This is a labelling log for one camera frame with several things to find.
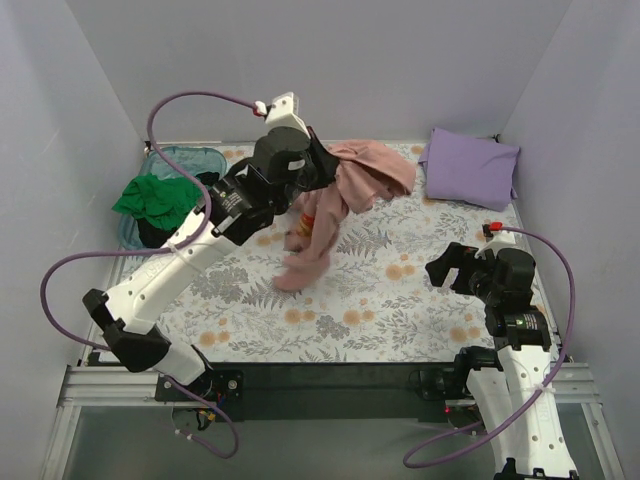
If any pink t shirt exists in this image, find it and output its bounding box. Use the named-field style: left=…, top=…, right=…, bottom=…
left=273, top=140, right=416, bottom=292

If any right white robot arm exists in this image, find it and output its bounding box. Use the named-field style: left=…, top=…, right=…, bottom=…
left=425, top=242, right=579, bottom=479

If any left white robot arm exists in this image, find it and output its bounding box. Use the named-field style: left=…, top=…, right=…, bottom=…
left=83, top=127, right=339, bottom=400

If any teal plastic basket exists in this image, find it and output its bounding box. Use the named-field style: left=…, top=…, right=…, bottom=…
left=118, top=146, right=229, bottom=250

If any folded purple t shirt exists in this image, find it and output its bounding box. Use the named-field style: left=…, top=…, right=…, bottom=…
left=419, top=128, right=520, bottom=212

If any floral table mat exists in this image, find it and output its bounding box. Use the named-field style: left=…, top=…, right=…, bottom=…
left=156, top=171, right=519, bottom=363

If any green t shirt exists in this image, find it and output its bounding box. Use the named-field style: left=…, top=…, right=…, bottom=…
left=112, top=174, right=202, bottom=231

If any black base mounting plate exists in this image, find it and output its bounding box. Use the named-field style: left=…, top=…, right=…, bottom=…
left=154, top=362, right=501, bottom=424

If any black t shirt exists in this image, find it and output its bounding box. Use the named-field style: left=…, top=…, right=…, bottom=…
left=136, top=175, right=201, bottom=248

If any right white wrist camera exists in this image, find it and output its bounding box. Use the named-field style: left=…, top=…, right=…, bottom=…
left=475, top=222, right=516, bottom=259

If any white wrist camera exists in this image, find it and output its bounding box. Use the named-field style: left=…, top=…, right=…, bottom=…
left=475, top=222, right=516, bottom=259
left=253, top=92, right=309, bottom=135

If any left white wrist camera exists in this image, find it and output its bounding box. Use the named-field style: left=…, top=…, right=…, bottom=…
left=253, top=92, right=309, bottom=135

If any aluminium frame rail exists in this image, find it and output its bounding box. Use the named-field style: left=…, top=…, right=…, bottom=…
left=58, top=363, right=624, bottom=479

